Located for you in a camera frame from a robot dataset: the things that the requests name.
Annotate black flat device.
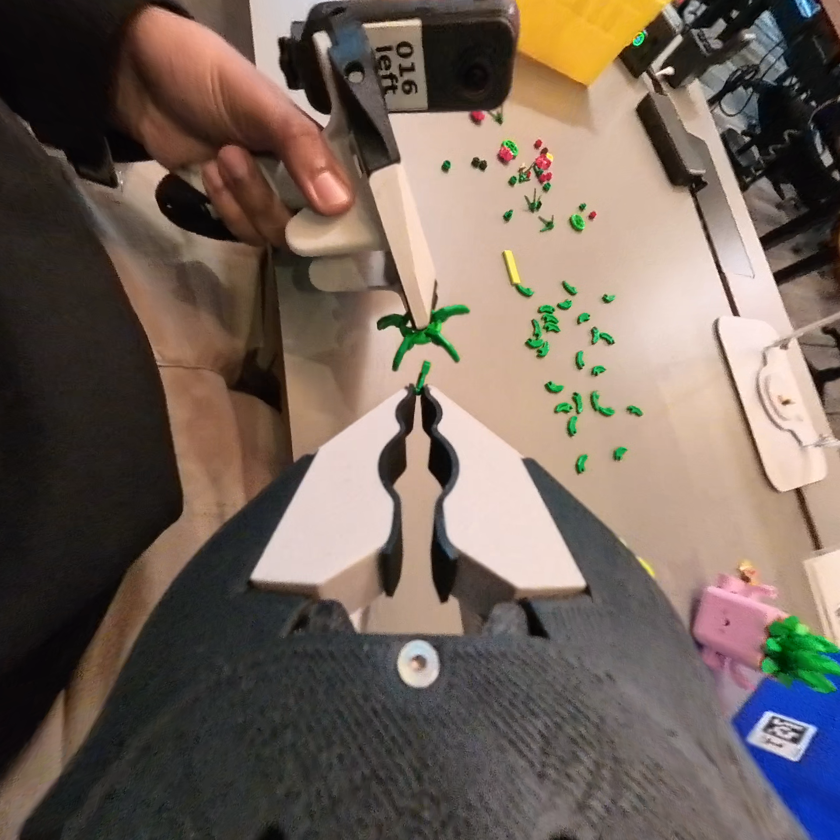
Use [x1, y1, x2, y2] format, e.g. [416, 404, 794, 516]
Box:
[635, 92, 711, 193]

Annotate yellow plastic bin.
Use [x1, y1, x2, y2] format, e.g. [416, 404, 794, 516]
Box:
[515, 0, 670, 86]

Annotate person's left forearm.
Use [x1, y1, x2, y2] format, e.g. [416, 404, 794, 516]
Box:
[0, 0, 198, 178]

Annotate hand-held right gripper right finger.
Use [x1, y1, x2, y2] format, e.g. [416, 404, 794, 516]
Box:
[420, 385, 588, 630]

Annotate green spiky plant stem piece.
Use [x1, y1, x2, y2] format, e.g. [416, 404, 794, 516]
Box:
[376, 303, 472, 371]

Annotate group of small flower pieces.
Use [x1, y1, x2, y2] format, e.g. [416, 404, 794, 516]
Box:
[441, 108, 599, 234]

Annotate pink toy flower pot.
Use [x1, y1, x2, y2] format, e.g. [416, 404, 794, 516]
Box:
[694, 561, 840, 693]

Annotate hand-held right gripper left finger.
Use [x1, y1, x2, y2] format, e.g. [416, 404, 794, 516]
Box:
[249, 387, 417, 630]

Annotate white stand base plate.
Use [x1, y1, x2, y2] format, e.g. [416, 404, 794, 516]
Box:
[714, 315, 840, 493]

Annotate person's beige trousers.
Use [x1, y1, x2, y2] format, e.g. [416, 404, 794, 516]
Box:
[39, 157, 296, 840]

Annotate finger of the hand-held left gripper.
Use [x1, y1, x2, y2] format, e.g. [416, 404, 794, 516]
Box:
[364, 159, 441, 327]

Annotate black device with green light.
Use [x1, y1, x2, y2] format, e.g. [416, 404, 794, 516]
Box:
[619, 12, 691, 78]

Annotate blue plastic bin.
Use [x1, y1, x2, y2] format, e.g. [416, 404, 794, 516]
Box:
[731, 650, 840, 840]

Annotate person's left hand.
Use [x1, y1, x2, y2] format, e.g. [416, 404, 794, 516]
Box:
[115, 8, 355, 247]

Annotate group of green leaf pieces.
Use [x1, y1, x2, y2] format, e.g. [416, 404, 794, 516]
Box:
[515, 279, 645, 475]

